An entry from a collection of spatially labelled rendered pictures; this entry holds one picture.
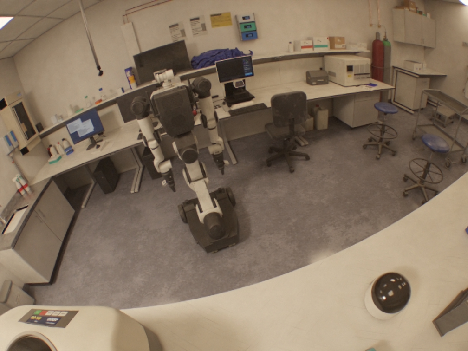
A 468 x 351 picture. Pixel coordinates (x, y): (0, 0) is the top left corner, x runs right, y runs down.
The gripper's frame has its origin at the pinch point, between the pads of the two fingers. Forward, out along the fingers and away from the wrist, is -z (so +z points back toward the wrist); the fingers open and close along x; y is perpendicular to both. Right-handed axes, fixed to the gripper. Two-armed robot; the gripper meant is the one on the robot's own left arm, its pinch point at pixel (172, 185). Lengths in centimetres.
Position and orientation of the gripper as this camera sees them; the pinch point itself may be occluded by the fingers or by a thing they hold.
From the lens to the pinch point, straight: 186.7
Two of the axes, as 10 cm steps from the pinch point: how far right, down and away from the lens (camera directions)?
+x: -3.6, -6.7, 6.5
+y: -9.3, 3.3, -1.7
